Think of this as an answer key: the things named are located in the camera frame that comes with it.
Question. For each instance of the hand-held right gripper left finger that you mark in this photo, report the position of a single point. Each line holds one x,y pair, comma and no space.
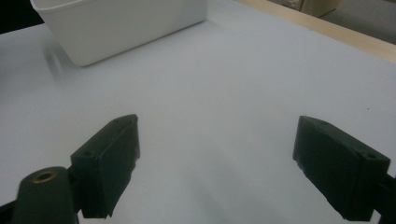
106,161

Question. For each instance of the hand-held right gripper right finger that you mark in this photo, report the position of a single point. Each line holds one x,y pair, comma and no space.
339,168

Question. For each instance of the white plastic bin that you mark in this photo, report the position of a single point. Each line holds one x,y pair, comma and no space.
124,28

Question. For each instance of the white table sheet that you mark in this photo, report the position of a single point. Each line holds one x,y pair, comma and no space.
218,93

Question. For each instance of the wooden table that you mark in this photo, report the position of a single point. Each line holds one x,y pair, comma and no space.
342,34

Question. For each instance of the black curtain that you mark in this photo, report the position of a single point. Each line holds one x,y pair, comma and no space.
15,14

